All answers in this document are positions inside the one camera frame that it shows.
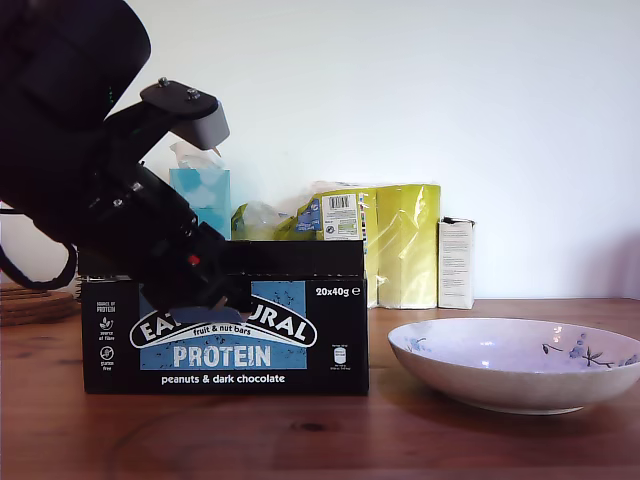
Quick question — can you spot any crumpled clear green bag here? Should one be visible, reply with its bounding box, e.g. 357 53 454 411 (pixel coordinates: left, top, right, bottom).
230 200 301 242

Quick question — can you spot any black looping arm cable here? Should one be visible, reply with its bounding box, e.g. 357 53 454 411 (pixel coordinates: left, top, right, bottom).
0 242 80 292

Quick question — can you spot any small white carton box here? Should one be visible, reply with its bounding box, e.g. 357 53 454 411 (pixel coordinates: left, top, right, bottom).
437 216 476 309

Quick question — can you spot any black blue snackbar carton box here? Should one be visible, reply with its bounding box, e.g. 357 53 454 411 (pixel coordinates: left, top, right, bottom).
77 239 371 396

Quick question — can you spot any white tissue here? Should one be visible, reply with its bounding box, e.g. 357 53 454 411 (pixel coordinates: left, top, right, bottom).
169 141 225 171

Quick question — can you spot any yellow plastic wrapped pack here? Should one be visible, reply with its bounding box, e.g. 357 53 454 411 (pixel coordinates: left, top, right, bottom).
359 183 442 309

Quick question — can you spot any white floral ceramic plate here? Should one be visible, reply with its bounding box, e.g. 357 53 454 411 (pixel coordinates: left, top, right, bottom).
388 317 640 415

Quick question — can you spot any yellow green labelled package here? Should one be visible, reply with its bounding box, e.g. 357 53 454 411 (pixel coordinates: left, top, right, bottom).
272 182 376 261

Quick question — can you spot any blue cloud print tissue box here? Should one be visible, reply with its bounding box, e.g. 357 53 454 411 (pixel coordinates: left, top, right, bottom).
168 167 232 241

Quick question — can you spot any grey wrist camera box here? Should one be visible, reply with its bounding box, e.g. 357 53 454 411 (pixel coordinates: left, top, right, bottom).
138 76 232 154

